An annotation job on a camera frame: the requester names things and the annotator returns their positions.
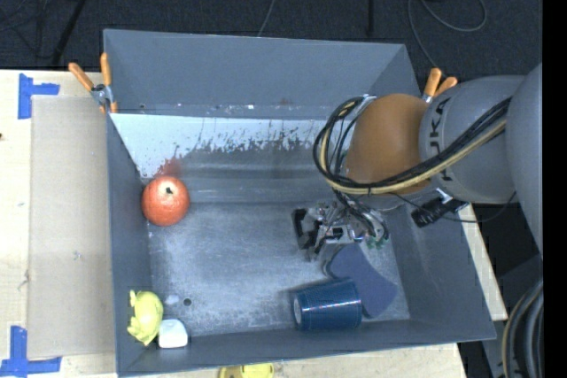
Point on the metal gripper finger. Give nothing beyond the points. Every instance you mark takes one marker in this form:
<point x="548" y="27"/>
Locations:
<point x="328" y="244"/>
<point x="299" y="226"/>

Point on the blue-grey flat pad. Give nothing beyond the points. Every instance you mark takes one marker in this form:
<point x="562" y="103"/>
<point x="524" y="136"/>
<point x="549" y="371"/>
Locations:
<point x="370" y="285"/>

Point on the dark blue cup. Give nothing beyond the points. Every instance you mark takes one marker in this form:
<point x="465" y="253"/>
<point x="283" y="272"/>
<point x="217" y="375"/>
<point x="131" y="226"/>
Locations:
<point x="330" y="305"/>

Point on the grey metal bin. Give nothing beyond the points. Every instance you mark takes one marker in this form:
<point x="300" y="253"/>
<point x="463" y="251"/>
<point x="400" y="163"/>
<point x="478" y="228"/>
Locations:
<point x="248" y="261"/>

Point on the orange toy fruit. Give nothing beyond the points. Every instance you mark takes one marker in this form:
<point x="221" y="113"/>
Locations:
<point x="165" y="201"/>

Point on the small white block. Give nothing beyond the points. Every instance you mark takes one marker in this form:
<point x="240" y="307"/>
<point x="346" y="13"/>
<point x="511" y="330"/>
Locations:
<point x="173" y="334"/>

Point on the yellow toy animal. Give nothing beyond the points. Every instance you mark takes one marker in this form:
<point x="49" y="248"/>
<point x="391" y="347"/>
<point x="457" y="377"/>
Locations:
<point x="146" y="316"/>

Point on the pale flat board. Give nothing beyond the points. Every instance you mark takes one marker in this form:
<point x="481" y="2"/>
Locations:
<point x="66" y="226"/>

